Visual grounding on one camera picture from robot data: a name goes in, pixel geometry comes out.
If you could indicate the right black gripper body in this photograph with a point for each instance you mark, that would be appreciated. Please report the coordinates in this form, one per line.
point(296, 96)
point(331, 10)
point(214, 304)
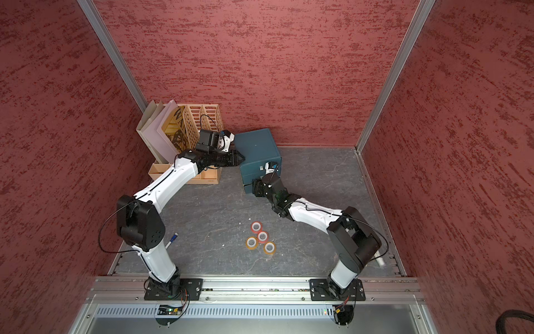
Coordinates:
point(263, 191)

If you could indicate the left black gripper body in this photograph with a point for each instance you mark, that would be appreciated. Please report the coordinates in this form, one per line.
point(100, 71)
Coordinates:
point(220, 158)

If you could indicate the teal drawer cabinet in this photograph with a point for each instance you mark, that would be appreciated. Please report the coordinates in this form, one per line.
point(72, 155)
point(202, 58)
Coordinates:
point(259, 148)

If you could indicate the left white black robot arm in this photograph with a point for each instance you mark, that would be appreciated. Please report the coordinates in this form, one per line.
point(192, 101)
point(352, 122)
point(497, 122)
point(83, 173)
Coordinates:
point(138, 218)

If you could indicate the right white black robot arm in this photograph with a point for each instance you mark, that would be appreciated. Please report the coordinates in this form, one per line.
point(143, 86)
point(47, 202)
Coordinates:
point(355, 241)

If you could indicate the orange tape roll lower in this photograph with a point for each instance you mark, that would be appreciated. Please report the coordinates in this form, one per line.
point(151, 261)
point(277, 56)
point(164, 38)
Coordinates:
point(269, 248)

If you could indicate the pink folder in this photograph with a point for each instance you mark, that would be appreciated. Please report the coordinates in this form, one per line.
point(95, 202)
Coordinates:
point(156, 136)

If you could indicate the beige plastic file organizer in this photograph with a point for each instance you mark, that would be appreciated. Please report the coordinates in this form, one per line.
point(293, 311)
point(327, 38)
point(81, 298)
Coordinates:
point(196, 117)

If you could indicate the yellow patterned book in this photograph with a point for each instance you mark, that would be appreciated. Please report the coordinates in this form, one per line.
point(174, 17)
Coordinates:
point(175, 129)

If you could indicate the beige folder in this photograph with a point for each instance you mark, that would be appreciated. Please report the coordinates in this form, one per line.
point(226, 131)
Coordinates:
point(151, 112)

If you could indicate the blue white marker pen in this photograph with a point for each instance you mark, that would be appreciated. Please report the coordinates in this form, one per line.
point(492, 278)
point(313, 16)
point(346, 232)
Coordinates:
point(173, 238)

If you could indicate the white marker right side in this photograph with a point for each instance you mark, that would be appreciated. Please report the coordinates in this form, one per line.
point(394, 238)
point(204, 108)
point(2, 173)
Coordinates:
point(380, 261)

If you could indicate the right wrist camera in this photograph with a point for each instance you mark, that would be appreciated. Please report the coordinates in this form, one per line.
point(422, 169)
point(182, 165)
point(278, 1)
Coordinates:
point(271, 167)

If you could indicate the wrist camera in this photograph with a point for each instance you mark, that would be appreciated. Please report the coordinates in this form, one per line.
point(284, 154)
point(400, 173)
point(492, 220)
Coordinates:
point(226, 138)
point(271, 167)

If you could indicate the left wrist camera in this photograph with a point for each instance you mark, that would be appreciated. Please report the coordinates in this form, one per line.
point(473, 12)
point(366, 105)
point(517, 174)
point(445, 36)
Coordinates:
point(226, 138)

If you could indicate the aluminium front rail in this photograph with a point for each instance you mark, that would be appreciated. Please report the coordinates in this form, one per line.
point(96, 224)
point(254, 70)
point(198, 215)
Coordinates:
point(261, 290)

